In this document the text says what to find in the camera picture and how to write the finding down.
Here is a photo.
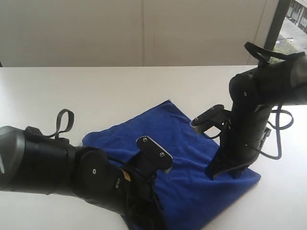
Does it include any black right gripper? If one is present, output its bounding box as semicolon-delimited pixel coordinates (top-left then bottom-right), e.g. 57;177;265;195
205;134;266;180

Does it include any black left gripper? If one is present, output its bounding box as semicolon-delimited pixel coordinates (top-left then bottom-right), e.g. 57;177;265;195
116;167;168;230

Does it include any blue microfiber towel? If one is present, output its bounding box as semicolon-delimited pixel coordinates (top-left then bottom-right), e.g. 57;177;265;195
82;100;261;230

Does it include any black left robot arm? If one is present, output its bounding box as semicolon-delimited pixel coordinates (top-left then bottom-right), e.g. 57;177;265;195
0;126;173;230

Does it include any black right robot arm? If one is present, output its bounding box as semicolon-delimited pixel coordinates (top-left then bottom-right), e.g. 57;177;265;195
205;56;307;180

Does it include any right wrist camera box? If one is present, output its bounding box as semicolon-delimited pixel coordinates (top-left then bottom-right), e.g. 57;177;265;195
190;104;226;134

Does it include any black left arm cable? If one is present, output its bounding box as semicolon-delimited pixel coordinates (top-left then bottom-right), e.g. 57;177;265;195
40;109;75;139

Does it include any dark window frame post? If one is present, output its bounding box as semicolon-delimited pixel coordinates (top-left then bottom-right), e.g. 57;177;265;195
264;0;291;50

